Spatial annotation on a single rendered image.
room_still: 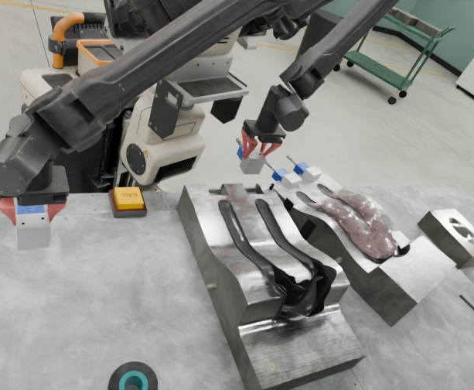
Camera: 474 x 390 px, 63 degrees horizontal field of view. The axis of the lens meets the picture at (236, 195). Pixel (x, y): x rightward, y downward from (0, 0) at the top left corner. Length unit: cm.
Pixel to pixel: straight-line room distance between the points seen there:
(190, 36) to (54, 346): 56
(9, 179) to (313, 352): 61
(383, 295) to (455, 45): 815
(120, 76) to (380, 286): 78
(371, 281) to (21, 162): 82
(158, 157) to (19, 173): 69
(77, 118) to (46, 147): 6
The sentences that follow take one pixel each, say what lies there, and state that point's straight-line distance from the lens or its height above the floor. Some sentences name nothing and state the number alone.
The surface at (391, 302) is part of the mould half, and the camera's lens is 105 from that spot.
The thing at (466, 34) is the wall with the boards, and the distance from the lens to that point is 894.
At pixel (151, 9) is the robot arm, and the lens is 85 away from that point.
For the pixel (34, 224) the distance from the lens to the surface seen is 73.
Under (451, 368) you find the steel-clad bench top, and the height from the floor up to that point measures 80.
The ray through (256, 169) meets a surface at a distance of 105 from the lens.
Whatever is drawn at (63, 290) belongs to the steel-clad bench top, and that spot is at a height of 80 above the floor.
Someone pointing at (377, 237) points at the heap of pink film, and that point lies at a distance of 114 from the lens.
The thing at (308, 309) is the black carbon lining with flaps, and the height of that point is 87.
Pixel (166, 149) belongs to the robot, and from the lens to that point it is 122.
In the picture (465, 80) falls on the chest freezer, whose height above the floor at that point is 17.
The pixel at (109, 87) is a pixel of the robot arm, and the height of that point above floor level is 124.
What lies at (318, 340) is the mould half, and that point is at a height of 86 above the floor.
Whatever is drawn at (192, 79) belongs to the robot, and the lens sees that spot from 112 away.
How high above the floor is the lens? 150
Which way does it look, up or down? 38 degrees down
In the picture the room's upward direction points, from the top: 24 degrees clockwise
